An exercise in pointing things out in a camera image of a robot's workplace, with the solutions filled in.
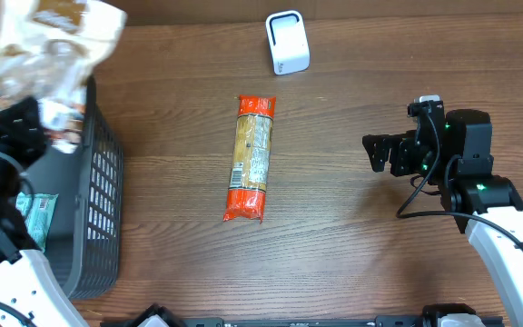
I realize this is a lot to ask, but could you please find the grey plastic mesh basket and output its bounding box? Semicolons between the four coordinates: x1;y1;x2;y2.
26;77;123;299

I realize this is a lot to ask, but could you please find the beige snack bag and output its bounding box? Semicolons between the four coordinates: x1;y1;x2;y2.
0;0;127;154

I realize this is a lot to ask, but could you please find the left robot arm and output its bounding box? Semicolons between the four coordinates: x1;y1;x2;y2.
0;97;86;326

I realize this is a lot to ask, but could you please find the orange spaghetti pasta package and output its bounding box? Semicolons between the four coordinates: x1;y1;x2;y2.
223;94;276;222

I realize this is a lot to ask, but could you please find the mint green wipes pack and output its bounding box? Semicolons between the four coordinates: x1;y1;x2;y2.
15;193;59;252

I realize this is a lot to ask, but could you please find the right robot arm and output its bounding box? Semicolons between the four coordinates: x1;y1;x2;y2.
362;95;523;326

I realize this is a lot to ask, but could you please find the white barcode scanner stand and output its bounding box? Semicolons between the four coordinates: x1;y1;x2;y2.
265;10;311;75

